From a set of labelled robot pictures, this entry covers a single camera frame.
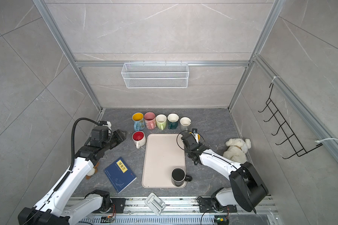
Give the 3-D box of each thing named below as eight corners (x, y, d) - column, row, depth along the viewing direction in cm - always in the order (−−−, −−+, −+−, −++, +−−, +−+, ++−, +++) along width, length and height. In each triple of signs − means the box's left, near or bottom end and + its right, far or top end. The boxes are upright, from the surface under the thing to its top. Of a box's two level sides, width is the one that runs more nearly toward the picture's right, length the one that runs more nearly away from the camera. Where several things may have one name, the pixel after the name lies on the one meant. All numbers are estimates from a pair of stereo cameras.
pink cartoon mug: (144, 133, 106) (142, 123, 97) (146, 121, 113) (144, 111, 104) (155, 133, 106) (154, 123, 97) (156, 121, 113) (155, 111, 104)
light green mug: (156, 133, 105) (154, 125, 97) (157, 122, 112) (156, 114, 104) (166, 133, 105) (166, 125, 97) (166, 122, 112) (166, 114, 104)
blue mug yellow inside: (133, 133, 105) (129, 125, 96) (136, 121, 113) (133, 112, 104) (143, 134, 105) (141, 125, 96) (145, 121, 113) (143, 112, 104)
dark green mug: (170, 132, 106) (170, 124, 97) (166, 124, 111) (165, 115, 103) (180, 129, 108) (181, 120, 99) (175, 120, 113) (176, 111, 105)
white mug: (132, 149, 96) (130, 144, 90) (135, 136, 103) (133, 130, 98) (144, 149, 96) (143, 144, 91) (146, 136, 103) (145, 130, 98)
